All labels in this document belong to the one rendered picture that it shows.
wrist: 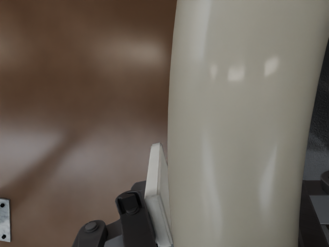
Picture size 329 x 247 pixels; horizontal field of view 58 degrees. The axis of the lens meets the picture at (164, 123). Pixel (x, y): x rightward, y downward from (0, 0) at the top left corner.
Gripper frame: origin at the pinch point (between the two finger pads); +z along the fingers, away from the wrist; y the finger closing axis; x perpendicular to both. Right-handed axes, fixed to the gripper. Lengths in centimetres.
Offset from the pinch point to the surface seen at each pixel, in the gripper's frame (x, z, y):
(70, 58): 8, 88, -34
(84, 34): 14, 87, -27
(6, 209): -43, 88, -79
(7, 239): -56, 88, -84
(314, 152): -42, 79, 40
